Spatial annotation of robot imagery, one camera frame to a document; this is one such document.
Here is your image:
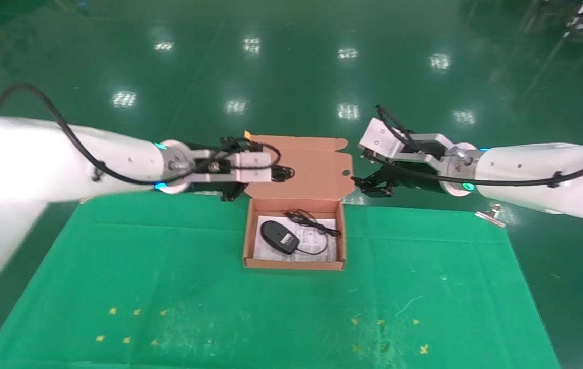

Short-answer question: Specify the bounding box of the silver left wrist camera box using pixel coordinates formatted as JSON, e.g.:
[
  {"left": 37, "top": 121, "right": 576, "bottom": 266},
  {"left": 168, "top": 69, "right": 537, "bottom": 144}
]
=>
[{"left": 189, "top": 150, "right": 274, "bottom": 184}]

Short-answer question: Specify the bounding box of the white printed paper sheet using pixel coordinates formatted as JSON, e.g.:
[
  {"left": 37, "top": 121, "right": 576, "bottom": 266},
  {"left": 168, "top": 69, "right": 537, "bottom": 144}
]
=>
[{"left": 254, "top": 215, "right": 338, "bottom": 263}]

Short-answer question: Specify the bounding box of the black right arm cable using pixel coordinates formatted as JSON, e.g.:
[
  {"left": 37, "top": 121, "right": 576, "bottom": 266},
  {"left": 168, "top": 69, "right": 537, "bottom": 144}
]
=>
[{"left": 375, "top": 104, "right": 583, "bottom": 188}]

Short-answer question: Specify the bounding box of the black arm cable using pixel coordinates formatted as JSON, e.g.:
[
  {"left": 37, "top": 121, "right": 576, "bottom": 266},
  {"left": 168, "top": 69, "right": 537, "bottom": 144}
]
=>
[
  {"left": 375, "top": 104, "right": 583, "bottom": 188},
  {"left": 0, "top": 84, "right": 283, "bottom": 186}
]

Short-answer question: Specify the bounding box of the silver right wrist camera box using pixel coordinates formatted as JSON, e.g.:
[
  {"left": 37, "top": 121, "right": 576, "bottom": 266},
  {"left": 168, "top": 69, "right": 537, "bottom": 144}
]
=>
[{"left": 358, "top": 118, "right": 476, "bottom": 176}]

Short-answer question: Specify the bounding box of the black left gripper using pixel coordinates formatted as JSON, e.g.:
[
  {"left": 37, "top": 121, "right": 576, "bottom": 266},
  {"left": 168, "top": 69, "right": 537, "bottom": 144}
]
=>
[{"left": 219, "top": 165, "right": 295, "bottom": 202}]

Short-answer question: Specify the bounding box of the black wired computer mouse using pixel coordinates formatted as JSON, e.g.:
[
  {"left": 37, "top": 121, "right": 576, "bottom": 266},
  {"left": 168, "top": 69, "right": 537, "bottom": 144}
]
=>
[{"left": 260, "top": 219, "right": 343, "bottom": 256}]

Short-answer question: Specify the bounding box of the green table cloth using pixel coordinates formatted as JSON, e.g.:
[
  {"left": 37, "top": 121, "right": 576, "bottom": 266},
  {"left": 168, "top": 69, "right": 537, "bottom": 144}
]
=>
[{"left": 0, "top": 192, "right": 561, "bottom": 369}]

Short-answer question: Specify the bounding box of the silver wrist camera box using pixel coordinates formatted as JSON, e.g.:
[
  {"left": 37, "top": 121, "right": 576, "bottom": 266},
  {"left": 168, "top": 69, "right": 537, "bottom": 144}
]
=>
[
  {"left": 358, "top": 118, "right": 476, "bottom": 176},
  {"left": 189, "top": 150, "right": 274, "bottom": 184}
]

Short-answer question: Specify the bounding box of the orange cardboard box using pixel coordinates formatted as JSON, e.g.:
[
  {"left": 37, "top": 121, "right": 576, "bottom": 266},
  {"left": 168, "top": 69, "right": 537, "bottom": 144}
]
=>
[{"left": 243, "top": 135, "right": 356, "bottom": 271}]

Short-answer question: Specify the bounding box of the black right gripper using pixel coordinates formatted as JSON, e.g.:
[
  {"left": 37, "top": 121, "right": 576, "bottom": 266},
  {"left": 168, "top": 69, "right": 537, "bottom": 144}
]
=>
[{"left": 351, "top": 163, "right": 449, "bottom": 198}]

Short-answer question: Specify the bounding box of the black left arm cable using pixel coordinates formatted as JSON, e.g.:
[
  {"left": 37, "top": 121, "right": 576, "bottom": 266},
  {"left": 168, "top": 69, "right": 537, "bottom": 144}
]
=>
[{"left": 0, "top": 84, "right": 283, "bottom": 186}]

